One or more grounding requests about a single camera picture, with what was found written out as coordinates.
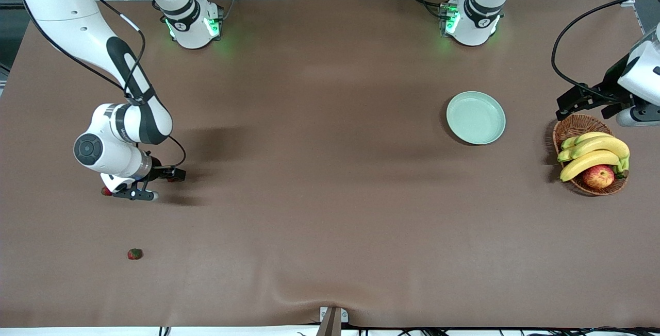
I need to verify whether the small greenish yellow banana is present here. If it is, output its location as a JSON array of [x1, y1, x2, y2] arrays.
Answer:
[[561, 131, 613, 150]]

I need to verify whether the long yellow banana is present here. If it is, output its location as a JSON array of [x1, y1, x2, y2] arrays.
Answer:
[[559, 150, 622, 182], [557, 136, 631, 163]]

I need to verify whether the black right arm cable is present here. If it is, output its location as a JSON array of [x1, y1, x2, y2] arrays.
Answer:
[[0, 0, 187, 169]]

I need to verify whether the metal clamp bracket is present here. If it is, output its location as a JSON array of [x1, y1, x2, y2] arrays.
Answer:
[[319, 306, 349, 324]]

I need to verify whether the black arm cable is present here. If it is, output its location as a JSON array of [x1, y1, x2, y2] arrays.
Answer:
[[0, 0, 187, 169], [551, 0, 660, 104]]

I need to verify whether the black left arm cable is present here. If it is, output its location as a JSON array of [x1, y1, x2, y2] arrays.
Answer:
[[551, 0, 660, 104]]

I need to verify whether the mint green round plate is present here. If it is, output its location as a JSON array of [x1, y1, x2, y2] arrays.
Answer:
[[446, 91, 507, 145]]

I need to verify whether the brown table cloth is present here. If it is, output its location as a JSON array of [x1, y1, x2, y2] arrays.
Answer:
[[0, 0, 660, 329]]

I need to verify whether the brown wooden bar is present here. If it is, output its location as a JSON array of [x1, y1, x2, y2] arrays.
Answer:
[[316, 307, 342, 336]]

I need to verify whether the brown wicker basket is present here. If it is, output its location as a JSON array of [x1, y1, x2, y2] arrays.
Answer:
[[552, 114, 629, 196]]

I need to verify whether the red yellow apple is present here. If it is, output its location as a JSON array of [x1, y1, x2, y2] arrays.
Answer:
[[582, 164, 616, 190]]

